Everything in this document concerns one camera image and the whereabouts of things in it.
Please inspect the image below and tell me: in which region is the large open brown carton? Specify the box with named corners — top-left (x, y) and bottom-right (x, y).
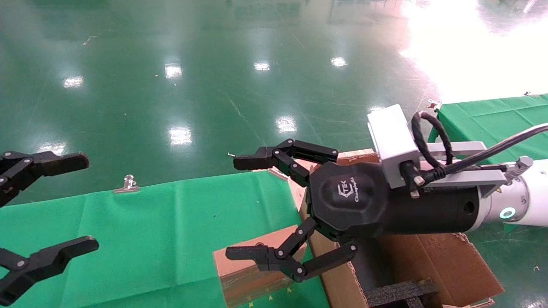
top-left (299, 148), bottom-right (505, 308)

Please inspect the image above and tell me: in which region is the large green table cloth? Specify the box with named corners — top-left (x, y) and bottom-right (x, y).
top-left (0, 170), bottom-right (330, 308)

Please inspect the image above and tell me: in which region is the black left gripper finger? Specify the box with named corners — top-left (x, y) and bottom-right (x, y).
top-left (0, 151), bottom-right (90, 208)
top-left (0, 236), bottom-right (99, 306)

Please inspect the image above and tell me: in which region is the small brown cardboard box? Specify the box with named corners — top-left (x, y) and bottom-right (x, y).
top-left (213, 225), bottom-right (309, 308)

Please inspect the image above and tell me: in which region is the black camera cable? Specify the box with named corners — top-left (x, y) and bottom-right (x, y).
top-left (402, 110), bottom-right (548, 199)

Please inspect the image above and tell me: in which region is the black foam insert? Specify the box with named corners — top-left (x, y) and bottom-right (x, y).
top-left (365, 278), bottom-right (439, 308)

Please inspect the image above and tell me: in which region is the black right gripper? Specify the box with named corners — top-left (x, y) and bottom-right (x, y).
top-left (226, 139), bottom-right (480, 283)

